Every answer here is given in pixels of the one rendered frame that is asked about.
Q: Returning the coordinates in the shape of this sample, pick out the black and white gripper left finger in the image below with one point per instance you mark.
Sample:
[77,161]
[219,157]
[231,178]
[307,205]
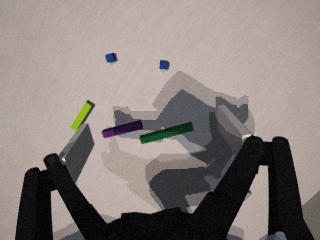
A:
[34,220]

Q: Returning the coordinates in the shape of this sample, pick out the purple rod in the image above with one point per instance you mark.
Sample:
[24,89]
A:
[121,129]

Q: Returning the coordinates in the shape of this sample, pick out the small blue cube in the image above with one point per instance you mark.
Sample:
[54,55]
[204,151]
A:
[163,64]
[110,57]

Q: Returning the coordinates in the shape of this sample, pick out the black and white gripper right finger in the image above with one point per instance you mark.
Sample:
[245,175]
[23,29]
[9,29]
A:
[285,217]

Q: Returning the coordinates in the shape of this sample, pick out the grey rod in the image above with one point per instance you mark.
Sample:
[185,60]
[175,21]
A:
[248,195]

